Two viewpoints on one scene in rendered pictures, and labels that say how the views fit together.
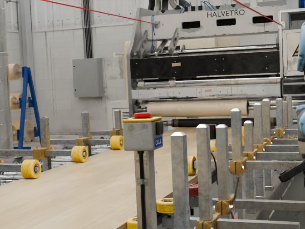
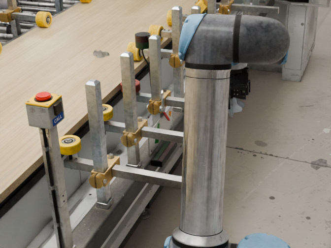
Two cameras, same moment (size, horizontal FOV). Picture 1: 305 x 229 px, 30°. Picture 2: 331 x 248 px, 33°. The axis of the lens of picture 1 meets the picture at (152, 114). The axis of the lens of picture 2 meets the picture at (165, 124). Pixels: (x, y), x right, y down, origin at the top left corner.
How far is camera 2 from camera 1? 0.62 m
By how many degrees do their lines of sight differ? 24
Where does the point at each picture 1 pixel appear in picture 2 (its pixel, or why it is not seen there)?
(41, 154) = (7, 18)
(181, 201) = (96, 136)
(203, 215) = (128, 127)
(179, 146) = (93, 94)
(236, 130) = (176, 27)
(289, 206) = not seen: hidden behind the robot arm
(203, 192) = (127, 109)
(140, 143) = (40, 122)
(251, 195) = not seen: hidden behind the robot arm
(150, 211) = (55, 170)
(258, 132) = (211, 8)
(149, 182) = (52, 150)
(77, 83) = not seen: outside the picture
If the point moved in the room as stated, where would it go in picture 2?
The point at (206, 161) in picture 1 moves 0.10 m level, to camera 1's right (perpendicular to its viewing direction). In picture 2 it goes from (129, 85) to (158, 85)
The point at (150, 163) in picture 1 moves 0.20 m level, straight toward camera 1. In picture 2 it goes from (51, 135) to (36, 177)
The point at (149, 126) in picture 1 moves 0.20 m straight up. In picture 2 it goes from (47, 111) to (35, 36)
